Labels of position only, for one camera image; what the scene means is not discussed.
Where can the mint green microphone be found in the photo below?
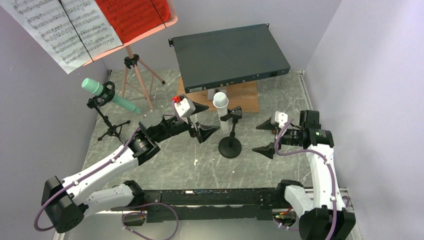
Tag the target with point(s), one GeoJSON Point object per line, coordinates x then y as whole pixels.
{"type": "Point", "coordinates": [106, 91]}

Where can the white microphone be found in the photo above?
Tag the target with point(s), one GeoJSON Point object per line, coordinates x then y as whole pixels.
{"type": "Point", "coordinates": [221, 101]}

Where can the dark rack-mount audio unit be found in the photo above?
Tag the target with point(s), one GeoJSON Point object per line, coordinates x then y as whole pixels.
{"type": "Point", "coordinates": [226, 57]}

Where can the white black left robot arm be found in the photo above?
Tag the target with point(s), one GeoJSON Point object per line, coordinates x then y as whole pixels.
{"type": "Point", "coordinates": [66, 202]}

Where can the black round-base mic stand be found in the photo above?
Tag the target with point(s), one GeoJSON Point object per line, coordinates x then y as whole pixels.
{"type": "Point", "coordinates": [230, 147]}

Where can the red sheet music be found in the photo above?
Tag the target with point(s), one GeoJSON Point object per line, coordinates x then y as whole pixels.
{"type": "Point", "coordinates": [132, 18]}

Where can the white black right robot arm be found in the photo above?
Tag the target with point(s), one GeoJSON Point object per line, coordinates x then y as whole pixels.
{"type": "Point", "coordinates": [325, 216]}

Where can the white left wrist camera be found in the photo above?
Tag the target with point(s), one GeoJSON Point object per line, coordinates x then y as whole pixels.
{"type": "Point", "coordinates": [183, 106]}

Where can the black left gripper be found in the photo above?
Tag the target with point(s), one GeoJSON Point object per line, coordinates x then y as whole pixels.
{"type": "Point", "coordinates": [203, 131]}

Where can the wooden board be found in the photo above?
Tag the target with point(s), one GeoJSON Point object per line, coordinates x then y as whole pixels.
{"type": "Point", "coordinates": [244, 95]}

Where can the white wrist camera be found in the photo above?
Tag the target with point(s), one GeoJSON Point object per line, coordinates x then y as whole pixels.
{"type": "Point", "coordinates": [279, 119]}
{"type": "Point", "coordinates": [183, 106]}

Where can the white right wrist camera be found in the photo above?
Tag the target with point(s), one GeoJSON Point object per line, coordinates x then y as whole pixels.
{"type": "Point", "coordinates": [279, 119]}

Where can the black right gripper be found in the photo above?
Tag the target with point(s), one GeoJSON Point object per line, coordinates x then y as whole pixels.
{"type": "Point", "coordinates": [268, 150]}

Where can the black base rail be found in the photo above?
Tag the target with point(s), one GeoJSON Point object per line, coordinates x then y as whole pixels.
{"type": "Point", "coordinates": [210, 204]}

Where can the pink music stand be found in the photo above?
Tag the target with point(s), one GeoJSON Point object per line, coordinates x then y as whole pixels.
{"type": "Point", "coordinates": [132, 76]}

